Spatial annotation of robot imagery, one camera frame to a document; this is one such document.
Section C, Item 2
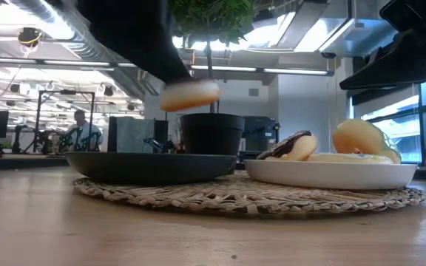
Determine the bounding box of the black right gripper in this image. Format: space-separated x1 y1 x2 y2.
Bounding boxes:
339 0 426 92

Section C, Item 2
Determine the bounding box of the small orange glazed donut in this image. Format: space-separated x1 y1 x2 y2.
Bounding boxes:
159 78 221 113

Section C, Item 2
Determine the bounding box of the large green glazed donut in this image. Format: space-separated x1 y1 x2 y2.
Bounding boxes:
331 117 402 165

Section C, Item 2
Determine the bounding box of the large white glazed donut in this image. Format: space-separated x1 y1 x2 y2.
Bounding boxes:
306 151 395 166

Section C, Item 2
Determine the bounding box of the large chocolate drizzled donut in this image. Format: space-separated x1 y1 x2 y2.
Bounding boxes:
256 129 319 162

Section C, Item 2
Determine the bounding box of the long ceiling light strip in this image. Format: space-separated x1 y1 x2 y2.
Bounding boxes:
0 57 136 69
190 64 334 77

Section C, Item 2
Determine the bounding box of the grey panel cabinet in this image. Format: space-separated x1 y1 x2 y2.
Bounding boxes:
107 116 169 154

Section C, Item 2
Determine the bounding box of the person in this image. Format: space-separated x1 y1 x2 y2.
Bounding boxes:
64 109 104 152

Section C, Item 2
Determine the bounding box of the green plant in black pot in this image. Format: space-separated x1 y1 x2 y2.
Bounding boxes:
166 0 259 177

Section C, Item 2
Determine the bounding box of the black round plate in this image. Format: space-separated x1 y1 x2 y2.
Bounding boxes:
64 151 238 186

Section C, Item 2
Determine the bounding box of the white round plate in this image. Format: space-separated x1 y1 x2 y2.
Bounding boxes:
243 158 419 191

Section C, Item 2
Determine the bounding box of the black box machine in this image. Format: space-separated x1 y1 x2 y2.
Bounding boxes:
240 116 281 152

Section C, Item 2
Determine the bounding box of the round woven straw mat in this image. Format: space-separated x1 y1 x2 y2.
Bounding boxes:
72 170 426 216

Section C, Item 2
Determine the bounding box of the silver ventilation duct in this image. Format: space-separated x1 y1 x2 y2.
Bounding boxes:
7 0 162 98

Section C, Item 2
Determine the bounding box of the black device with yellow cable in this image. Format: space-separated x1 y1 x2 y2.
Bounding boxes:
17 27 43 48

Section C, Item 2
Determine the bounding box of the black metal rig frame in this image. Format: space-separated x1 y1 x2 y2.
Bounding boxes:
33 89 96 153

